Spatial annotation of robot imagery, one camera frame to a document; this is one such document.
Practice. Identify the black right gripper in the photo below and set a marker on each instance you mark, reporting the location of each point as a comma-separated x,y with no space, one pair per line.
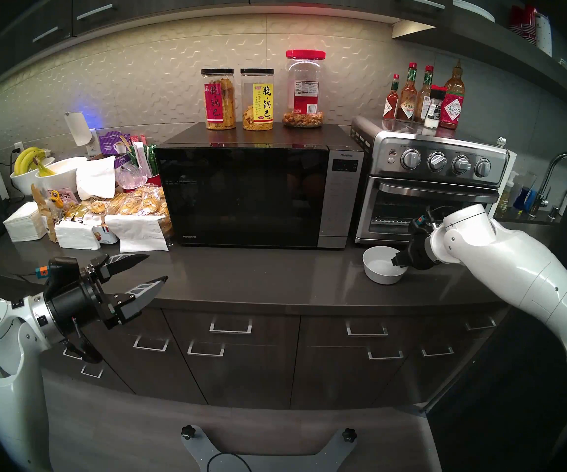
418,252

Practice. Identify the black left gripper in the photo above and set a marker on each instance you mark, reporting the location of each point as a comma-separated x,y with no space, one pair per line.
74,301

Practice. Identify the small white bowl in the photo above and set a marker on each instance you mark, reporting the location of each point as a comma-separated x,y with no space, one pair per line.
377,272

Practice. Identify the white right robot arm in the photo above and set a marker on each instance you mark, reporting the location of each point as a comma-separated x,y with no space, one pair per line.
524,269

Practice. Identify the black silver microwave oven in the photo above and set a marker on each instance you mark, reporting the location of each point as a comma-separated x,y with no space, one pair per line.
345,181

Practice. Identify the white plate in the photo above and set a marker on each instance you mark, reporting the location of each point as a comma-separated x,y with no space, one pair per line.
472,9

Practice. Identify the large white tissue sheet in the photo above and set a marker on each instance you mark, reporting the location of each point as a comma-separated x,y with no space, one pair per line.
136,232

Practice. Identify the white box tricolour mark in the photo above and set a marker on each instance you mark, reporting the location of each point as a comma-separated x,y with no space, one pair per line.
106,235

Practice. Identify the small white tissue pack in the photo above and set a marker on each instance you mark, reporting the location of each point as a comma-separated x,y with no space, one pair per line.
74,235

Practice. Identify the basket of wrapped cakes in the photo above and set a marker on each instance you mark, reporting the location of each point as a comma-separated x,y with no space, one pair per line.
141,203

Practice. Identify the crumpled white paper napkin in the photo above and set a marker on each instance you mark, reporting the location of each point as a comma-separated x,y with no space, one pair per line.
96,178

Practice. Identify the stainless steel toaster oven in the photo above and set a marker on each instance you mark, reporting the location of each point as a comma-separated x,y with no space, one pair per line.
440,146

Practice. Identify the white napkin stack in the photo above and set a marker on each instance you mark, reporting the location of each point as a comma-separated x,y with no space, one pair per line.
23,222

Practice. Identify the clear soap bottle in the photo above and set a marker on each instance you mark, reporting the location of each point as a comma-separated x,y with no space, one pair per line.
507,195

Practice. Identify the bunch of drink sachets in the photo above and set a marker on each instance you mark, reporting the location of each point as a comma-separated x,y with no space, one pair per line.
142,156

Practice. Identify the large white bowl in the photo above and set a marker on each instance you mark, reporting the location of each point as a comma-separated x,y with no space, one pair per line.
64,173

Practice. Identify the white fruit bowl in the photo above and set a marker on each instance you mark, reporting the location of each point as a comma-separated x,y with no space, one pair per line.
20,183

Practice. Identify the black lid spice shaker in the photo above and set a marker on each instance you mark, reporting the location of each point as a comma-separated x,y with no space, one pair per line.
434,109

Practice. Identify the brown hot sauce bottle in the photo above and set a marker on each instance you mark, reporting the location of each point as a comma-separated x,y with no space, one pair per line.
407,102

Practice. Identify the small red hot sauce bottle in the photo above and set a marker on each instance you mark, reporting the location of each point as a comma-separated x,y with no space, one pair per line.
391,102

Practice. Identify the black base knob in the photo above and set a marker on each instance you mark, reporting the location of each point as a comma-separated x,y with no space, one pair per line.
349,435
188,432

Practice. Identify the bunch of yellow bananas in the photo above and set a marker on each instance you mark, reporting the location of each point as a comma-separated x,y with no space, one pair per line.
25,159

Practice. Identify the large Tabasco sauce bottle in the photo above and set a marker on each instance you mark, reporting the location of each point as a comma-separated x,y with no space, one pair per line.
453,102

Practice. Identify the green hot sauce bottle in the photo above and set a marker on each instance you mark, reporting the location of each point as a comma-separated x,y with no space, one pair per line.
425,95

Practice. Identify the chrome sink faucet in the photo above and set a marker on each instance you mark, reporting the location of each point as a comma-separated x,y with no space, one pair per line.
553,168

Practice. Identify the clear jar red lid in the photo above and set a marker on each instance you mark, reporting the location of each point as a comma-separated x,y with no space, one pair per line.
304,90

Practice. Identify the snack jar pink label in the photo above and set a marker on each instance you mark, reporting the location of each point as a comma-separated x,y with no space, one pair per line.
218,102

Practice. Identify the snack jar yellow label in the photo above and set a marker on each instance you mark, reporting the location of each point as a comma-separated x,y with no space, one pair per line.
257,102

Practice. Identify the stack of red cups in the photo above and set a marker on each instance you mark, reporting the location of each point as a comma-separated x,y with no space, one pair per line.
523,23

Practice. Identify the white can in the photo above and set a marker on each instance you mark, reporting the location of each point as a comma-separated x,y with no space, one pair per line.
544,33

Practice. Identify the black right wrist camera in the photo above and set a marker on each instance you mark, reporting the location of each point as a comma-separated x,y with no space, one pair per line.
421,222

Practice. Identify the white wall night light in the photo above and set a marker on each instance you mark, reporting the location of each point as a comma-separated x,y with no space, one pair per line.
77,129

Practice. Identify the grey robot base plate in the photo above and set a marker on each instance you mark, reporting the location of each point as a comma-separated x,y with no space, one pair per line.
200,454

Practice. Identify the dark wall shelf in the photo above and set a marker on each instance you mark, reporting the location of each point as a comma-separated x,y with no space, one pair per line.
485,38

